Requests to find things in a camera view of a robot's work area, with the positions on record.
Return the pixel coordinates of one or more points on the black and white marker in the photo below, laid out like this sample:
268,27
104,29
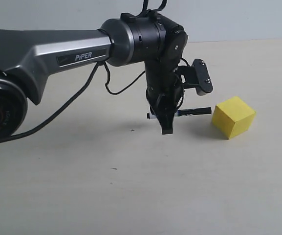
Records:
194,111

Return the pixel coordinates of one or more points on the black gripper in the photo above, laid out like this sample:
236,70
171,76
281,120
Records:
163,104

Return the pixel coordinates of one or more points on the yellow cube block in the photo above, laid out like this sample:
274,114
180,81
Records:
233,117

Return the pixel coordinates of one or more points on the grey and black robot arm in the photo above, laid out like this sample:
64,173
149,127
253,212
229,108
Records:
29,57

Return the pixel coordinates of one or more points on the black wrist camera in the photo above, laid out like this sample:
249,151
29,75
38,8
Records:
196,76

